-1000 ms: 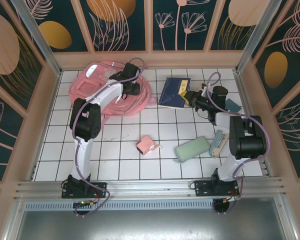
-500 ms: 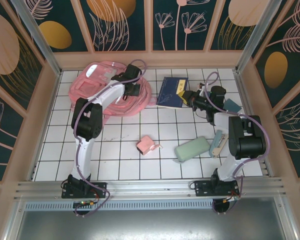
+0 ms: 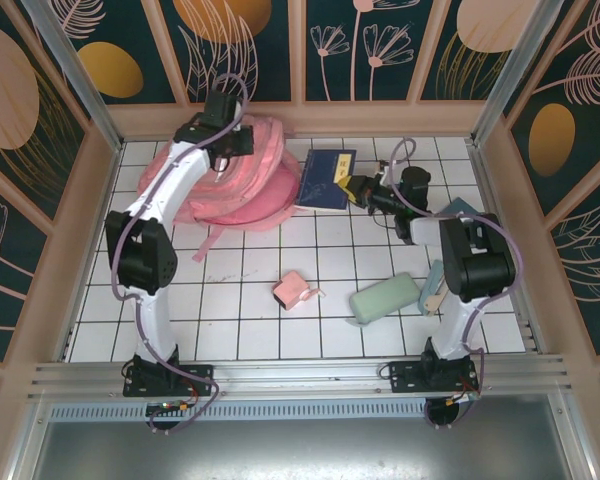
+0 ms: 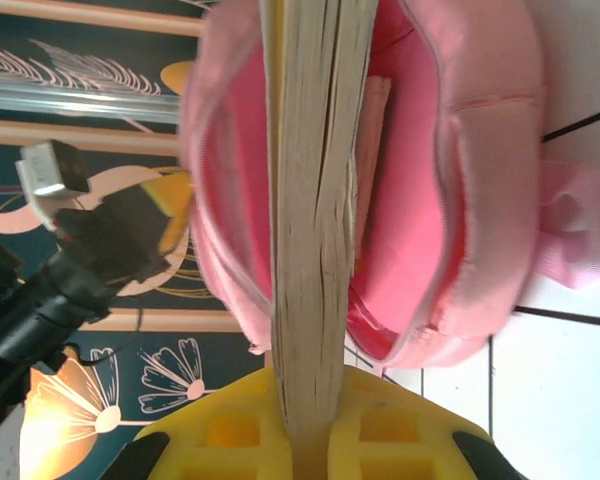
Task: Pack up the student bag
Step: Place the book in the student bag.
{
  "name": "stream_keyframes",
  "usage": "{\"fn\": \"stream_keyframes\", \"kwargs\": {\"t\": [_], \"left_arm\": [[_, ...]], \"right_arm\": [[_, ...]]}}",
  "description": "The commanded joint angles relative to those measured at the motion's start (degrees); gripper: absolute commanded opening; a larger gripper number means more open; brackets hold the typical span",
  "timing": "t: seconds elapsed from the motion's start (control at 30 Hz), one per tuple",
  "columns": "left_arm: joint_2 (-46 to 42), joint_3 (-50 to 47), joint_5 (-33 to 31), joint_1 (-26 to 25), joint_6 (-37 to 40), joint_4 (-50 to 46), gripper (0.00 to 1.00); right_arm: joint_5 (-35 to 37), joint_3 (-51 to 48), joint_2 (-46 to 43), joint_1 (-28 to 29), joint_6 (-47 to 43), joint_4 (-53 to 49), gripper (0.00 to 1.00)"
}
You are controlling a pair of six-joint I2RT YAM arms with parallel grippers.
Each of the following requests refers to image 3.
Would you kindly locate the navy notebook with yellow label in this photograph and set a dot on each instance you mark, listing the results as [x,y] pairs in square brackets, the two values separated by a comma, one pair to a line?
[320,180]

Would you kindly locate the thin teal card booklet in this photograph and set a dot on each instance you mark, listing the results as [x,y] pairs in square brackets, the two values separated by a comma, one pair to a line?
[462,206]

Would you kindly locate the pink backpack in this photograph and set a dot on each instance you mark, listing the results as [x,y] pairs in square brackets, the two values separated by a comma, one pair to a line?
[265,200]

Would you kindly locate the green pencil case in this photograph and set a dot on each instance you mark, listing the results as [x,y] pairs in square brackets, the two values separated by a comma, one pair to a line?
[382,300]

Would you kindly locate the pink pencil sharpener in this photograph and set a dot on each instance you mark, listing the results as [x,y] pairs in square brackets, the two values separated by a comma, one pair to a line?
[290,290]

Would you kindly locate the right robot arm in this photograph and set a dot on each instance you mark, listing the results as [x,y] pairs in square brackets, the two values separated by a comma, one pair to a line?
[480,260]

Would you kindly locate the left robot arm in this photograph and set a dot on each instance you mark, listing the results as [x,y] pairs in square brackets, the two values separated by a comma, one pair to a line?
[170,185]

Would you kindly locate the small control circuit board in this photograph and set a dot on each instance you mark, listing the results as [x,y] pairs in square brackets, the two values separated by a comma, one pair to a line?
[462,398]
[170,407]

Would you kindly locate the grey metal sheet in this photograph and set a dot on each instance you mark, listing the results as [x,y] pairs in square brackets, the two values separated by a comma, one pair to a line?
[300,450]

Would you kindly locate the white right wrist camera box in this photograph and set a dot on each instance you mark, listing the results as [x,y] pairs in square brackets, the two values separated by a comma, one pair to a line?
[380,168]

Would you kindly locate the aluminium corner post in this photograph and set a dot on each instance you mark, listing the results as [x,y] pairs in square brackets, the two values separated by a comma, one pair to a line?
[520,55]
[65,50]

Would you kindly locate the aluminium mounting rail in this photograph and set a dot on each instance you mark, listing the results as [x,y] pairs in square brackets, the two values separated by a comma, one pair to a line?
[300,372]

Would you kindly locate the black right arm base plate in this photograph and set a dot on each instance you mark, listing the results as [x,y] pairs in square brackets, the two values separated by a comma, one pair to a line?
[405,377]

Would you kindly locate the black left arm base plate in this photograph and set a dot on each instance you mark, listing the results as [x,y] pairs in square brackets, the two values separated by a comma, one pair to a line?
[195,380]

